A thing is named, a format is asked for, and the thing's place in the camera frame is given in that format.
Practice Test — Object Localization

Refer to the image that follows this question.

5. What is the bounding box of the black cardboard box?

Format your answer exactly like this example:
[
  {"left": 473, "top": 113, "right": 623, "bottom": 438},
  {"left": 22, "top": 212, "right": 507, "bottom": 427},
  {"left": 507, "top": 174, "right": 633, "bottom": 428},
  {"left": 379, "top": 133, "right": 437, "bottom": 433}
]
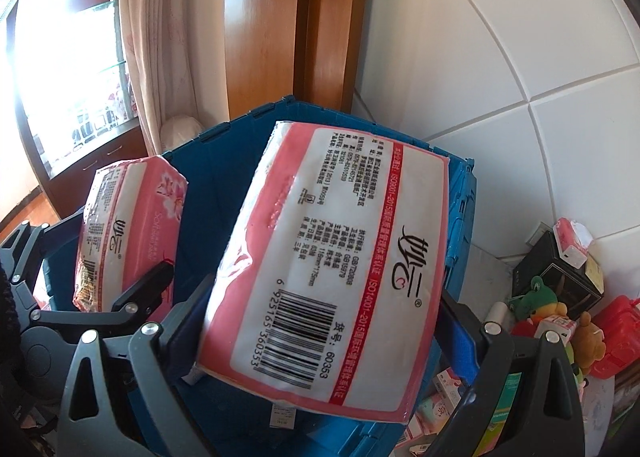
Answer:
[{"left": 512, "top": 229, "right": 604, "bottom": 311}]

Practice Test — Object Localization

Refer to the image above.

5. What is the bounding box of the small pink tissue pack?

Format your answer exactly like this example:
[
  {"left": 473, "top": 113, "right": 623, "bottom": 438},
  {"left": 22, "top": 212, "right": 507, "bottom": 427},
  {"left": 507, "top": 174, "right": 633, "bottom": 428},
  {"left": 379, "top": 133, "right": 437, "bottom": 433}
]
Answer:
[{"left": 552, "top": 217, "right": 596, "bottom": 266}]

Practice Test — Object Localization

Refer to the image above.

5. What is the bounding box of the brown teddy bear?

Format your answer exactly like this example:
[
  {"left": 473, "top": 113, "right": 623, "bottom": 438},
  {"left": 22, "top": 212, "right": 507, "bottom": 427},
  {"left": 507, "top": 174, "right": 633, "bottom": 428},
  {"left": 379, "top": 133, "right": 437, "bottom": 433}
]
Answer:
[{"left": 569, "top": 316, "right": 607, "bottom": 374}]

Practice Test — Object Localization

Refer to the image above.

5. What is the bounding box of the red plastic box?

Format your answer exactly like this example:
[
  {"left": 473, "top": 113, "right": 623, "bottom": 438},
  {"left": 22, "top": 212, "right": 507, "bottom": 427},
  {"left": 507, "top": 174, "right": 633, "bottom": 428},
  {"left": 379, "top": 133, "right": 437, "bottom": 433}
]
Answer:
[{"left": 589, "top": 294, "right": 640, "bottom": 379}]

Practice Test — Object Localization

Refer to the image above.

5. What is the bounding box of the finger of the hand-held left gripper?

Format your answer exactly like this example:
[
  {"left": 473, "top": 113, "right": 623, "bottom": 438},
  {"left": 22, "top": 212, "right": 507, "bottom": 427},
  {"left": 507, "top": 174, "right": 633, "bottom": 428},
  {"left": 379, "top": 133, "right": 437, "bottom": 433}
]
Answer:
[
  {"left": 31, "top": 261, "right": 175, "bottom": 335},
  {"left": 0, "top": 220, "right": 51, "bottom": 319}
]

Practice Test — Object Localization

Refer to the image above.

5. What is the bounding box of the green pink packet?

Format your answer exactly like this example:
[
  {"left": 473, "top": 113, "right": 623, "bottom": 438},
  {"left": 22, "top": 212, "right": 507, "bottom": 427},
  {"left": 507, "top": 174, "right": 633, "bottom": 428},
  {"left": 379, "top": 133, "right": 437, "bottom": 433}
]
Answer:
[{"left": 414, "top": 396, "right": 452, "bottom": 429}]

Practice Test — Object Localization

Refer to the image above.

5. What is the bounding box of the window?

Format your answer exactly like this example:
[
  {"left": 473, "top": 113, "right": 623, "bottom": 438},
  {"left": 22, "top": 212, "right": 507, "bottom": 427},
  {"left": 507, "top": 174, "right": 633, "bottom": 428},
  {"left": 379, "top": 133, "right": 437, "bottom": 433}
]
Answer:
[{"left": 12, "top": 0, "right": 143, "bottom": 180}]

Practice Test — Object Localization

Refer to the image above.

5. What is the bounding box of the wooden cabinet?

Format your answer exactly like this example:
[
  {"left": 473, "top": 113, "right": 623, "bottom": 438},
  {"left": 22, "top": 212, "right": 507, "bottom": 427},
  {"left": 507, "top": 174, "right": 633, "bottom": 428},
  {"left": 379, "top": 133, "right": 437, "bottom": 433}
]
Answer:
[{"left": 0, "top": 123, "right": 153, "bottom": 244}]

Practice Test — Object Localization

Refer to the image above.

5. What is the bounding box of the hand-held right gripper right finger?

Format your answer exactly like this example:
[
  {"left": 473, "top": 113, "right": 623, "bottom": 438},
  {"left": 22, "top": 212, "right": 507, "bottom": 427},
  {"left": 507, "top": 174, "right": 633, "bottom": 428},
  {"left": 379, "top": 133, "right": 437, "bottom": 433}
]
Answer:
[{"left": 430, "top": 293, "right": 586, "bottom": 457}]

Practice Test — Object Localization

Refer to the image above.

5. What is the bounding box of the pink beige curtain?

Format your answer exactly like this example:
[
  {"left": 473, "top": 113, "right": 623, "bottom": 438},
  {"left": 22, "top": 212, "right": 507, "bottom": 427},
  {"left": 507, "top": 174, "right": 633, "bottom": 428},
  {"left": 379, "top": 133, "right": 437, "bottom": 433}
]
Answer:
[{"left": 116, "top": 0, "right": 168, "bottom": 160}]

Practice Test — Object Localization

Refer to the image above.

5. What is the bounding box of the large pink white tissue pack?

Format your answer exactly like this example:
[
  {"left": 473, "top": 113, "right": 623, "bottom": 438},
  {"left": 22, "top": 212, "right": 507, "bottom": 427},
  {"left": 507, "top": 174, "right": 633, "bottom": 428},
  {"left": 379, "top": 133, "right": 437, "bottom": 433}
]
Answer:
[{"left": 194, "top": 120, "right": 451, "bottom": 425}]

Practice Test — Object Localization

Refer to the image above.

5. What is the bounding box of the pink floral tissue pack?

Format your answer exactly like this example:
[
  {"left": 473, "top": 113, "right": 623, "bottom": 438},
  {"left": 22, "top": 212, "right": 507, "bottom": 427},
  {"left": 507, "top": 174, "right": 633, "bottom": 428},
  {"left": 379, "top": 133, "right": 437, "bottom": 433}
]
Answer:
[{"left": 71, "top": 156, "right": 190, "bottom": 314}]

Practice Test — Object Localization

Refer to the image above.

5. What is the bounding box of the green frog plush toy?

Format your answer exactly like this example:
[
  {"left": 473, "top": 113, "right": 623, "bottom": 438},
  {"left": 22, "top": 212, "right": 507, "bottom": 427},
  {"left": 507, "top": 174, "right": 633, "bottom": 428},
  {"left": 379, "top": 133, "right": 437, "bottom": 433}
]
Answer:
[{"left": 519, "top": 274, "right": 562, "bottom": 319}]

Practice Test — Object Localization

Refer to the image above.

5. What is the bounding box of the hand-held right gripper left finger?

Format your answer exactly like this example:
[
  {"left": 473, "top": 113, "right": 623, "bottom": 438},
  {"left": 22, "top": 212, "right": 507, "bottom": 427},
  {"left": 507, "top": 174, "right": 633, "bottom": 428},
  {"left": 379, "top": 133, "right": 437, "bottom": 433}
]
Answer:
[{"left": 57, "top": 276, "right": 217, "bottom": 457}]

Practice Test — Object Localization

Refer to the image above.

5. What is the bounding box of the blue plastic crate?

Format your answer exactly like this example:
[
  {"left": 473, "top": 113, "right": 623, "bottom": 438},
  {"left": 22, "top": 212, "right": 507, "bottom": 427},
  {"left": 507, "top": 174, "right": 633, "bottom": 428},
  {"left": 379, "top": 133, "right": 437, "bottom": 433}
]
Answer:
[{"left": 35, "top": 96, "right": 478, "bottom": 457}]

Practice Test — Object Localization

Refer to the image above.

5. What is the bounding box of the wooden door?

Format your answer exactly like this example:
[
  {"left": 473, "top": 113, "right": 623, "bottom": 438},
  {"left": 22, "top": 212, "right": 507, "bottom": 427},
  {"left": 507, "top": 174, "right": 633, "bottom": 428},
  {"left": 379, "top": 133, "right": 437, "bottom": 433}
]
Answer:
[{"left": 162, "top": 0, "right": 388, "bottom": 127}]

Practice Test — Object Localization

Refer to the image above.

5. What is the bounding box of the pink white small box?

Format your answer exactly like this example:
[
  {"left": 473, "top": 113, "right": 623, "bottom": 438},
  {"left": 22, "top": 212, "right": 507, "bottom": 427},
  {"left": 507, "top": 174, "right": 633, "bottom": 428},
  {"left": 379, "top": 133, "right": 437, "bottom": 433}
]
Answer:
[
  {"left": 429, "top": 368, "right": 462, "bottom": 404},
  {"left": 534, "top": 314, "right": 577, "bottom": 347}
]

